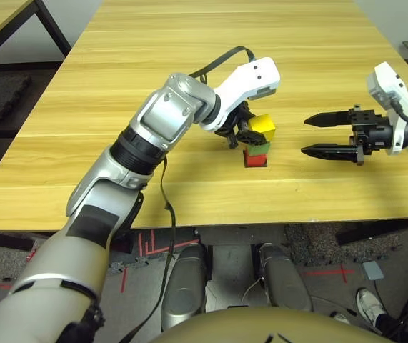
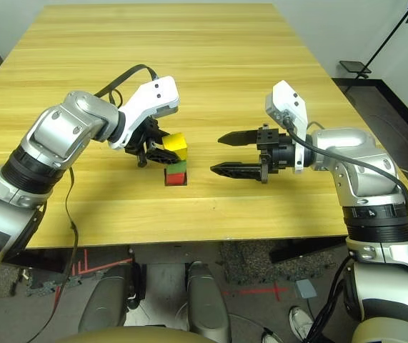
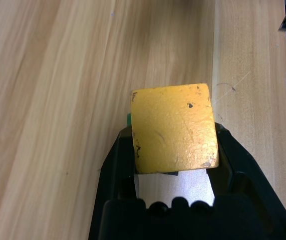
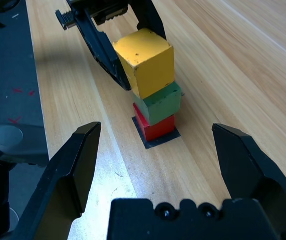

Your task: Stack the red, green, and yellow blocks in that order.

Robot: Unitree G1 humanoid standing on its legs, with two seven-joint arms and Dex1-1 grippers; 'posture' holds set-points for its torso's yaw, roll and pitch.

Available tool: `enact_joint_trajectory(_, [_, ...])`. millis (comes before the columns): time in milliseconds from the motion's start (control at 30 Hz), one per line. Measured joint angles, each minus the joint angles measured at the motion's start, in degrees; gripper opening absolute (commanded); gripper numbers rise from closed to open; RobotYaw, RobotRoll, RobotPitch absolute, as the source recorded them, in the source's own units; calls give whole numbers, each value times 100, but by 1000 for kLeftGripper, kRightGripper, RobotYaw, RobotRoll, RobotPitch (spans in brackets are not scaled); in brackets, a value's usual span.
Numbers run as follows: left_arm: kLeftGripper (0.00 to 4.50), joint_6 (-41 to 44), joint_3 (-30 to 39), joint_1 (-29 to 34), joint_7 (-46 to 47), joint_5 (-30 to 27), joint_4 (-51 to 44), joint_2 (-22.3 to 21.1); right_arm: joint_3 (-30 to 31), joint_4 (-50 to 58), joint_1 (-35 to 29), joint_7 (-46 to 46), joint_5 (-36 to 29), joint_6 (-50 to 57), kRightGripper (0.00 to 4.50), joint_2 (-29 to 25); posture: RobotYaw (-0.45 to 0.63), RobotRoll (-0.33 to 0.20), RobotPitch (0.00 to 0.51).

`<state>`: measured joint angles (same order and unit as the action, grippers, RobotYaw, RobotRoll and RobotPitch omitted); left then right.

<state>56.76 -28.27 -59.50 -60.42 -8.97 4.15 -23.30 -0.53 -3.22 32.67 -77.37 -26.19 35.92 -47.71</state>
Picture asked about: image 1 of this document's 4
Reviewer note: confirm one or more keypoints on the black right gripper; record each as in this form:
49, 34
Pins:
377, 135

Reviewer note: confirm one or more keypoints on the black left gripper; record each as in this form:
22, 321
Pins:
234, 128

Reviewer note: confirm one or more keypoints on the yellow wooden block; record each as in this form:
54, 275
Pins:
262, 125

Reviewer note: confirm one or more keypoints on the green wooden block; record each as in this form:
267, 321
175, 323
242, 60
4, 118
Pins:
259, 149

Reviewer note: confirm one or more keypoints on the red wooden block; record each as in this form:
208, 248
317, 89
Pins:
255, 160

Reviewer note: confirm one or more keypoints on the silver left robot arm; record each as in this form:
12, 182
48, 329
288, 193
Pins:
125, 168

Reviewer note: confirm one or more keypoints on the grey foot pedal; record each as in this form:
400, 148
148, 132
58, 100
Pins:
372, 270

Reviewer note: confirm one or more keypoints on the grey robot right leg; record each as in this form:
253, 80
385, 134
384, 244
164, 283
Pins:
284, 278

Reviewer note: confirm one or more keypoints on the grey robot leg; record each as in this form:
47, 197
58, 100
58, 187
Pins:
184, 286
284, 278

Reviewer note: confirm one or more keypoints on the grey robot left leg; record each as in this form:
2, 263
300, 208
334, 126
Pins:
184, 286

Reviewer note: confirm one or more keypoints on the white bystander sneaker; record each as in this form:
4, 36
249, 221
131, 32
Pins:
341, 317
369, 307

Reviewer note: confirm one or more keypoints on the olive robot torso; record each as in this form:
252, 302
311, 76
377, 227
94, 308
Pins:
261, 327

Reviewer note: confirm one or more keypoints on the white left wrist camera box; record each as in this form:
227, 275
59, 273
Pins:
246, 80

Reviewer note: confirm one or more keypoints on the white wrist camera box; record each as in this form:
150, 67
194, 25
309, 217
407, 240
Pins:
389, 82
246, 80

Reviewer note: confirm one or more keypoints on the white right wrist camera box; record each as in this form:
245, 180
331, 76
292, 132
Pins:
389, 82

